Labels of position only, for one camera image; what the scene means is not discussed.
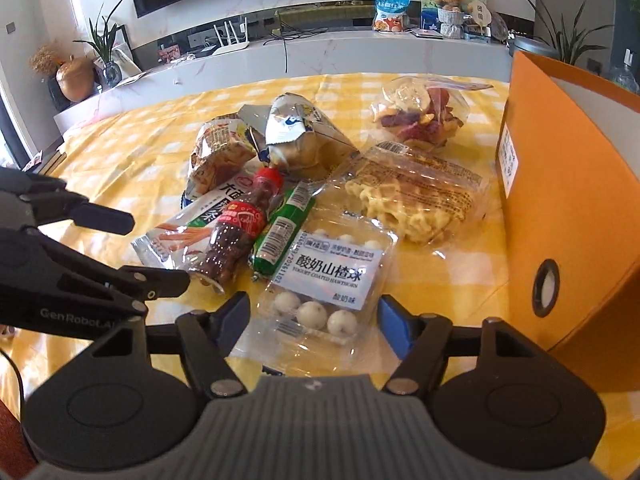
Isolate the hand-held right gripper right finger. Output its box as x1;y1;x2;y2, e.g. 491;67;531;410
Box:
377;295;538;396

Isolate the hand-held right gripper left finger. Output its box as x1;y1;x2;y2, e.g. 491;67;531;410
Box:
92;291;251;401

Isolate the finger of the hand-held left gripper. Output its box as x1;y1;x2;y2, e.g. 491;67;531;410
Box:
0;166;135;236
0;227;192;318

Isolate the white potato stick packet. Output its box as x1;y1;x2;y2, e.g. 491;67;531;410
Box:
131;170;266;286

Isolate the clear box of white balls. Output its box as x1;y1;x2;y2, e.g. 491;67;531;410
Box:
245;212;401;377

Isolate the cola bottle shaped candy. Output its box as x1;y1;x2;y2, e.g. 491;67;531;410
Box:
189;167;286;295

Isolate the green sausage packet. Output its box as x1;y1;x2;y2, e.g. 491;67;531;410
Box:
250;180;317;282

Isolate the clear bag of waffles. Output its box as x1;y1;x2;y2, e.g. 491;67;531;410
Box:
320;140;493;248

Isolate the brown pastry packet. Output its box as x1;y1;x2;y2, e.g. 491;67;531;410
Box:
181;115;262;207

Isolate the silver snack bag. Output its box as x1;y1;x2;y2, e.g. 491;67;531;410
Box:
239;92;360;179

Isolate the orange cardboard box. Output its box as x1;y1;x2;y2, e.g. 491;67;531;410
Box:
495;51;640;396

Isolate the yellow checked tablecloth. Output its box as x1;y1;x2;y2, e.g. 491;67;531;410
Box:
0;74;640;480

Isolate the golden acorn shaped vase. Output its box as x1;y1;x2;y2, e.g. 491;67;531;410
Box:
29;42;97;104

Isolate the green plant in glass vase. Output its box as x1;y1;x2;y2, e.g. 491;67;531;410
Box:
74;0;132;89

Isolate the white router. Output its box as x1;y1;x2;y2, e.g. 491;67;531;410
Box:
207;19;251;57

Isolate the clear bag of dried fruit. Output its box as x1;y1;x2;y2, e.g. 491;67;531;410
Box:
370;75;496;152

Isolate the white marble counter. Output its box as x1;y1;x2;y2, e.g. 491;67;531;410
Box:
52;25;513;133

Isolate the grey trash bin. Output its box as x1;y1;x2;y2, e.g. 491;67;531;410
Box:
509;35;557;62

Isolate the blue snack bag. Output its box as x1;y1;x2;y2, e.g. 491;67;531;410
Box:
372;0;412;34

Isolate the round paper fan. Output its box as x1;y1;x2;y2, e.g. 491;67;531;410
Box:
466;1;495;42

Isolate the teddy bear bouquet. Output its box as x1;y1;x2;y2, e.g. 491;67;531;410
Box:
436;0;470;41

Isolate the long leaf potted plant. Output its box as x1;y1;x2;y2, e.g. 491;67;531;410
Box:
524;0;614;67

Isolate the green blue picture card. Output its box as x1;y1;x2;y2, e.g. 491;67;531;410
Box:
420;0;487;42

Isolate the clear water bottle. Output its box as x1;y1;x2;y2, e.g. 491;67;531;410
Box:
609;47;640;95

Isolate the black cable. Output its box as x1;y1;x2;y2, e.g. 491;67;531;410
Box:
262;22;301;75

